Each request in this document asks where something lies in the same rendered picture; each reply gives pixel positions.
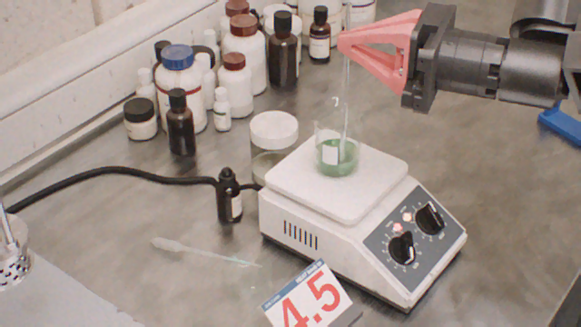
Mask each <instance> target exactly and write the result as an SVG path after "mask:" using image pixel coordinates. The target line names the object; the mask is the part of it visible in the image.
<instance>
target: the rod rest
mask: <svg viewBox="0 0 581 327"><path fill-rule="evenodd" d="M561 101H562V100H560V101H559V102H558V105H557V107H554V108H553V111H548V110H545V111H544V112H542V113H540V114H538V117H537V120H538V121H539V122H541V123H542V124H545V125H546V126H548V127H550V128H551V129H554V130H555V131H556V132H557V133H559V134H561V135H563V136H564V137H565V138H566V139H568V140H570V141H571V142H573V143H575V144H577V145H579V146H580V147H581V123H580V122H578V121H577V120H576V119H574V118H572V117H571V116H569V115H567V114H565V113H563V112H562V111H560V110H559V108H560V105H561Z"/></svg>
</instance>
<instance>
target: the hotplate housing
mask: <svg viewBox="0 0 581 327"><path fill-rule="evenodd" d="M418 185H420V186H421V187H422V188H423V189H424V190H425V191H426V192H427V193H428V194H429V195H430V196H431V197H432V198H433V199H434V200H435V201H436V202H437V203H438V204H439V206H440V207H442V208H443V209H444V210H445V211H446V212H447V213H448V214H449V215H450V216H451V217H452V218H453V219H454V220H455V221H456V222H457V223H458V224H459V225H460V226H461V227H462V228H463V229H464V232H463V233H462V234H461V235H460V237H459V238H458V239H457V240H456V242H455V243H454V244H453V245H452V246H451V248H450V249H449V250H448V251H447V252H446V254H445V256H444V257H442V258H441V259H440V261H439V262H438V263H437V264H436V266H435V267H434V268H433V269H432V270H431V272H430V273H429V274H428V275H427V276H426V278H425V279H424V281H423V282H422V283H421V285H420V286H418V287H417V288H416V290H415V291H414V292H413V293H410V292H409V291H408V290H407V289H406V288H405V287H404V286H403V285H402V284H401V283H400V282H399V281H398V280H397V278H396V277H395V276H394V275H392V274H391V273H390V272H389V270H388V269H387V268H386V267H385V266H384V265H383V264H382V263H381V262H380V261H379V260H378V259H377V258H376V257H375V256H374V255H373V254H372V252H371V251H370V250H369V249H367V248H366V247H365V246H364V245H363V243H362V241H363V240H364V239H365V238H366V237H367V236H369V235H370V234H371V233H372V232H373V231H374V228H375V227H376V226H377V225H378V224H379V223H380V222H381V221H382V220H383V219H384V218H385V217H386V216H387V215H388V214H389V213H390V212H391V211H393V210H394V209H395V208H396V207H397V206H398V205H399V203H400V202H401V201H402V200H403V199H404V198H405V197H406V196H407V195H408V194H409V193H410V192H411V191H412V190H413V189H414V188H415V187H417V186H418ZM258 198H259V222H260V232H261V236H263V237H265V238H266V239H268V240H270V241H272V242H275V243H277V244H278V245H280V246H282V247H284V248H286V249H288V250H290V251H292V253H294V254H297V255H299V256H300V257H302V258H304V259H305V260H307V261H309V262H311V263H314V262H315V261H317V260H318V259H319V258H322V260H323V261H324V262H325V263H326V264H327V266H328V267H329V269H330V271H331V272H332V273H333V274H335V275H337V276H339V277H340V278H341V279H342V280H345V281H346V282H349V283H351V284H353V285H355V286H357V287H358V288H360V289H361V290H363V291H365V292H368V293H371V294H372V295H374V296H376V297H378V298H380V299H381V300H383V301H384V302H387V303H389V305H391V306H393V307H396V308H398V309H399V310H401V311H403V312H405V313H408V312H409V311H410V310H411V308H412V307H413V305H414V304H415V303H416V301H417V300H418V299H420V298H421V296H422V295H423V294H424V293H425V291H426V290H427V289H428V288H429V286H430V285H431V284H432V283H433V282H434V280H435V279H436V278H437V277H438V275H439V274H440V273H441V272H442V270H443V269H445V268H446V267H447V266H448V264H449V263H450V262H451V261H452V259H453V258H454V257H455V255H456V253H457V252H458V251H459V250H460V248H461V247H462V246H463V244H464V243H465V242H466V239H467V235H466V234H465V231H466V229H465V228H464V227H463V226H462V225H461V224H460V223H459V222H458V221H457V220H456V219H455V218H454V217H453V216H452V215H451V214H450V213H449V212H448V211H447V210H446V209H445V208H444V207H443V206H442V204H440V203H439V202H438V201H437V200H436V199H435V198H434V197H433V196H432V195H431V194H430V193H429V192H428V191H427V190H426V189H425V188H424V187H423V186H422V185H421V184H420V183H419V182H418V180H417V179H415V178H414V177H411V176H410V175H408V174H406V175H405V176H404V177H403V178H402V179H401V180H400V182H399V183H398V184H397V185H396V186H394V187H393V188H392V189H390V190H389V191H388V192H387V193H386V194H385V195H384V196H383V197H382V198H381V199H380V200H379V201H378V202H377V203H376V205H375V206H374V207H373V208H372V209H371V210H370V211H369V212H368V213H366V214H365V215H364V216H363V217H362V218H361V219H360V220H359V221H358V222H357V223H354V224H343V223H340V222H338V221H336V220H334V219H332V218H330V217H329V216H327V215H325V214H323V213H319V212H317V211H315V210H313V209H311V208H310V207H308V206H305V205H303V204H301V203H300V202H298V201H295V200H293V199H291V198H290V197H288V196H286V195H284V194H282V193H279V192H277V191H275V190H272V189H271V188H269V187H268V186H265V187H264V188H263V189H261V190H260V191H259V192H258Z"/></svg>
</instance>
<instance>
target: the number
mask: <svg viewBox="0 0 581 327"><path fill-rule="evenodd" d="M347 300H348V298H347V297H346V295H344V294H343V293H342V291H341V290H340V288H339V286H338V285H337V284H336V283H335V281H334V280H333V278H332V276H331V275H330V273H329V271H328V270H327V268H326V267H325V265H323V266H321V267H320V268H319V269H318V270H316V271H315V272H314V273H313V274H311V275H310V276H309V278H308V279H306V280H305V281H304V282H302V283H301V284H300V285H299V286H298V287H295V288H294V289H293V290H292V291H290V292H289V293H288V294H287V295H285V296H284V297H283V298H282V299H280V300H279V301H278V303H276V304H275V305H274V306H273V307H271V308H270V309H269V310H268V311H267V312H268V314H269V315H270V317H271V318H272V319H273V320H274V321H275V322H276V324H277V325H278V327H317V326H318V325H319V324H320V323H323V322H324V321H325V320H326V319H327V318H328V317H329V316H331V315H332V314H333V313H334V312H335V311H336V310H338V309H339V307H340V306H341V305H342V304H343V303H344V302H346V301H347Z"/></svg>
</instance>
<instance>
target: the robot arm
mask: <svg viewBox="0 0 581 327"><path fill-rule="evenodd" d="M456 12H457V5H456V4H451V3H443V2H442V4H441V3H436V2H428V4H427V5H426V7H425V10H424V12H423V11H422V10H413V11H410V12H407V13H405V14H402V15H397V16H394V17H391V18H388V19H385V20H382V21H379V22H377V23H374V24H370V25H364V26H360V27H356V28H352V29H351V33H348V34H345V31H341V32H340V34H339V35H338V38H337V49H338V51H340V52H341V53H343V54H344V55H346V56H348V57H350V58H351V59H353V60H354V62H356V63H357V64H359V65H361V66H362V67H363V68H365V69H366V70H367V71H370V72H371V73H372V74H374V75H375V76H376V77H377V78H378V79H379V80H380V81H381V82H382V83H383V84H385V85H386V86H387V87H388V89H390V90H392V91H393V92H394V93H395V94H397V95H400V96H401V105H400V106H401V108H406V110H411V111H412V113H415V114H424V115H428V112H429V110H430V107H431V105H432V103H433V101H434V98H435V96H436V93H437V91H438V90H440V91H444V92H451V93H457V94H465V95H472V96H476V97H482V98H487V99H492V100H496V98H497V90H498V89H499V94H498V101H503V102H508V103H513V104H523V105H528V107H534V108H538V109H544V110H548V111H553V108H554V107H557V105H558V102H559V101H560V100H567V98H568V95H569V90H570V93H571V95H572V97H573V100H574V103H575V107H576V110H577V113H578V114H581V0H517V1H516V6H515V10H514V14H513V17H512V21H511V25H510V28H509V34H510V36H511V39H510V37H505V36H500V35H489V34H482V33H477V31H471V30H464V29H458V28H455V27H454V26H455V19H456ZM364 44H393V45H395V46H396V47H397V50H396V55H393V54H388V53H385V52H381V51H379V50H376V49H373V48H371V47H367V46H365V45H364Z"/></svg>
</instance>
